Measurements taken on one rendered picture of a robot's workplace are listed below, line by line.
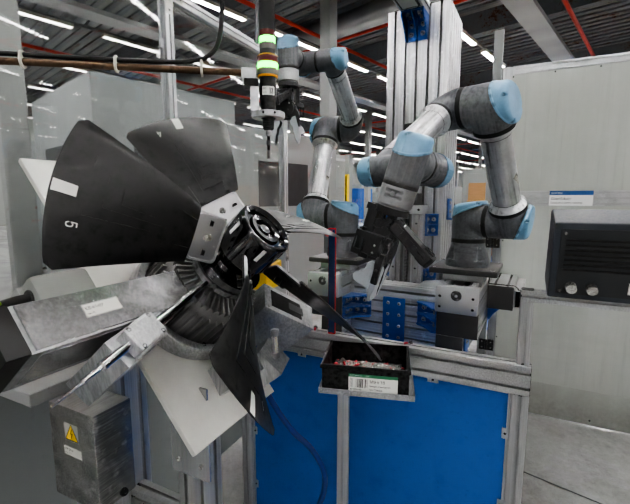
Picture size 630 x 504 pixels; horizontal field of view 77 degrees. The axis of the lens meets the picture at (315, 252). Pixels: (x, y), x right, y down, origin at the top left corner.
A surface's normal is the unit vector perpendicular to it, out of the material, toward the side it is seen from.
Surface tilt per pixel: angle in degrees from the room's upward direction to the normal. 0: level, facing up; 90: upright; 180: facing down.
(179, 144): 57
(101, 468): 90
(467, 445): 90
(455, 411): 90
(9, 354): 50
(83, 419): 90
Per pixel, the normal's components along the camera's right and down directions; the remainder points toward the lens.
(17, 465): 0.90, 0.06
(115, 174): 0.73, -0.08
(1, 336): 0.69, -0.59
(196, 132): 0.30, -0.52
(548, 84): -0.44, 0.14
